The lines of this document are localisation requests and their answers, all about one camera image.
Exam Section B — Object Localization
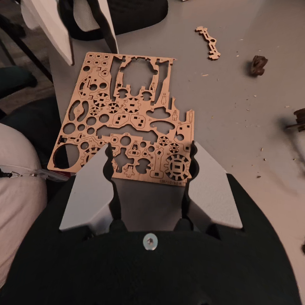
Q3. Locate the wooden strip part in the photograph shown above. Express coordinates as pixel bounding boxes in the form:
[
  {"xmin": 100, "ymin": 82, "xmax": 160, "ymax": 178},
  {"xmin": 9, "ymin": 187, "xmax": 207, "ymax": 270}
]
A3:
[{"xmin": 195, "ymin": 26, "xmax": 222, "ymax": 61}]

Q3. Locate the wooden laser-cut parts sheet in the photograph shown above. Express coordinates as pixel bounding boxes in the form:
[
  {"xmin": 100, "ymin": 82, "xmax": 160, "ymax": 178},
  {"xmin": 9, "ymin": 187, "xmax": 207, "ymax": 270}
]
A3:
[{"xmin": 47, "ymin": 52, "xmax": 195, "ymax": 187}]

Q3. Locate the black rounded object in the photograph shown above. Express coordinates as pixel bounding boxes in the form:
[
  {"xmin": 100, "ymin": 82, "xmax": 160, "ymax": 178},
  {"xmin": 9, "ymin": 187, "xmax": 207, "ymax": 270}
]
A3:
[{"xmin": 60, "ymin": 0, "xmax": 169, "ymax": 41}]

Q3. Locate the clear badge holder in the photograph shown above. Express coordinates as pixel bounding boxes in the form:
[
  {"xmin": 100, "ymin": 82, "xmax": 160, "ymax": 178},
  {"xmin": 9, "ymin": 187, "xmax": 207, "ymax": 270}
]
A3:
[{"xmin": 30, "ymin": 167, "xmax": 71, "ymax": 183}]

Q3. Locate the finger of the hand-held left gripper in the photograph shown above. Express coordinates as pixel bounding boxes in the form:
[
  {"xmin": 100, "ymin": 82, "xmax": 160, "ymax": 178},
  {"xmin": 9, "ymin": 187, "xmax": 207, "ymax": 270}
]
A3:
[
  {"xmin": 94, "ymin": 0, "xmax": 119, "ymax": 54},
  {"xmin": 21, "ymin": 0, "xmax": 73, "ymax": 66}
]

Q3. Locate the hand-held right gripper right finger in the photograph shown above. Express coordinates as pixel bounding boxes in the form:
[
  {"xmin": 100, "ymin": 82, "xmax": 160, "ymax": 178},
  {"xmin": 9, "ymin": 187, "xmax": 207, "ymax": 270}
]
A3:
[{"xmin": 182, "ymin": 141, "xmax": 243, "ymax": 233}]

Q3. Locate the teal chair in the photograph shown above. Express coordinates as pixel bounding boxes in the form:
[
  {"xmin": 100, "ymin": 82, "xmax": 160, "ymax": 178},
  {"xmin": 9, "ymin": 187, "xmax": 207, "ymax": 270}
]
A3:
[{"xmin": 0, "ymin": 67, "xmax": 38, "ymax": 98}]

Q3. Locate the dark wooden gear model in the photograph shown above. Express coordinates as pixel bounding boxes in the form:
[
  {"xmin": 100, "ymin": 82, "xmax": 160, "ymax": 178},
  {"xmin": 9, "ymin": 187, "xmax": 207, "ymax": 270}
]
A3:
[{"xmin": 285, "ymin": 108, "xmax": 305, "ymax": 133}]

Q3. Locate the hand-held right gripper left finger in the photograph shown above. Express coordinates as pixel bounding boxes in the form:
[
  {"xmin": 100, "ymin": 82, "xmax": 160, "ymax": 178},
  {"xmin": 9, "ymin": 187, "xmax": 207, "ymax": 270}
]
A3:
[{"xmin": 59, "ymin": 142, "xmax": 121, "ymax": 236}]

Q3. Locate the small dark wooden assembly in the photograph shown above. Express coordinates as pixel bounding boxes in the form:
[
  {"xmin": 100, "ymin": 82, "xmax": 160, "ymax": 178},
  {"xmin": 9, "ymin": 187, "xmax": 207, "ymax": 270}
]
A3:
[{"xmin": 250, "ymin": 55, "xmax": 269, "ymax": 77}]

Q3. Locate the person in white shirt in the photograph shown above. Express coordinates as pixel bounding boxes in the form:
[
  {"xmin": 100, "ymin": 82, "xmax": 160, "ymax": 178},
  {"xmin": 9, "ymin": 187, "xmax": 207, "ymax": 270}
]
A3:
[{"xmin": 0, "ymin": 122, "xmax": 48, "ymax": 283}]

